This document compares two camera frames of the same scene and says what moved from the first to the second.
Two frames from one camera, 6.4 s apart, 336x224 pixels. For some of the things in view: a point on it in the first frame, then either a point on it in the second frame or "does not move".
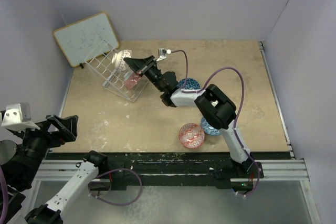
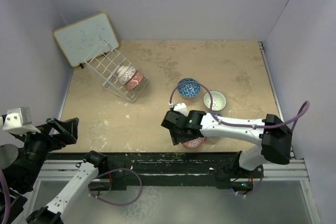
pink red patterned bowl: (131, 79) does not move
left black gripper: (67, 125) does not move
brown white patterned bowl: (117, 59) to (125, 74)
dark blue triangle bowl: (191, 84) does not move
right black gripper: (138, 64) to (177, 138)
